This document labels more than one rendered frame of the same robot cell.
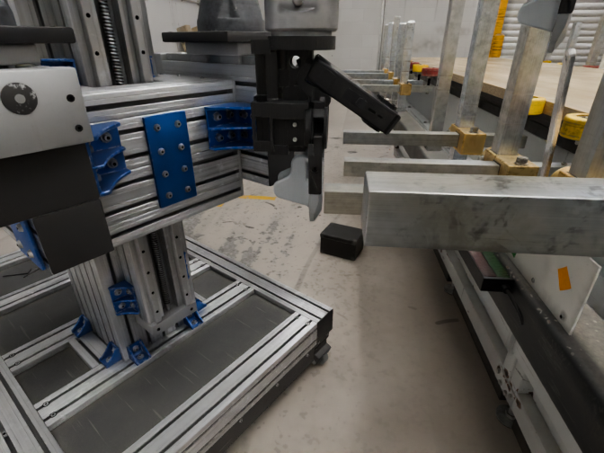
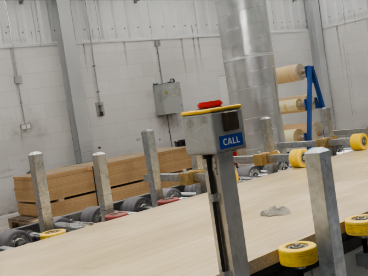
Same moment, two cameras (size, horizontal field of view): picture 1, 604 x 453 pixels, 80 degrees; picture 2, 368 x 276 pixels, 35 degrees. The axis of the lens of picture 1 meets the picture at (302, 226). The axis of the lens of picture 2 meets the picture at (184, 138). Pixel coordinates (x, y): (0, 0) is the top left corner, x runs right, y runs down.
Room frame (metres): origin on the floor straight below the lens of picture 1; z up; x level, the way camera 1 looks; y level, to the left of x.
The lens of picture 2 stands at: (1.90, 0.17, 1.23)
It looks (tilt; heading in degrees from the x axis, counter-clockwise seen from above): 3 degrees down; 223
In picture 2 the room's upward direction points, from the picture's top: 8 degrees counter-clockwise
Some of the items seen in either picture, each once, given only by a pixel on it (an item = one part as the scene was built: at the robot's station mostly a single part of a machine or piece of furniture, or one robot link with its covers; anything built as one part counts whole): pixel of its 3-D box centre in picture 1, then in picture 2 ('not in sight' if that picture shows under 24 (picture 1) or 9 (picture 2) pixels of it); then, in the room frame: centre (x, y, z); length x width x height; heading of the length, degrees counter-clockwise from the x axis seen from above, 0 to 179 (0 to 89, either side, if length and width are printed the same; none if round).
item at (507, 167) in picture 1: (505, 168); not in sight; (0.66, -0.38, 0.81); 0.14 x 0.06 x 0.05; 175
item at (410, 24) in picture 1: (404, 76); not in sight; (1.93, -0.50, 0.86); 0.04 x 0.04 x 0.48; 85
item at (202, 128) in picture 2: not in sight; (213, 132); (1.19, -0.43, 1.18); 0.07 x 0.07 x 0.08; 85
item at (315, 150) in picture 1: (315, 155); not in sight; (0.40, -0.01, 0.91); 0.05 x 0.02 x 0.09; 175
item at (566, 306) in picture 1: (531, 246); not in sight; (0.46, -0.34, 0.75); 0.26 x 0.01 x 0.10; 175
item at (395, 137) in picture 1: (430, 139); not in sight; (0.90, -0.32, 0.80); 0.44 x 0.03 x 0.04; 85
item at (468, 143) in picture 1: (465, 137); not in sight; (0.91, -0.41, 0.81); 0.14 x 0.06 x 0.05; 175
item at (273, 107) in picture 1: (295, 96); not in sight; (0.43, 0.01, 0.97); 0.09 x 0.08 x 0.12; 85
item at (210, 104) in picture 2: not in sight; (210, 106); (1.19, -0.43, 1.22); 0.04 x 0.04 x 0.02
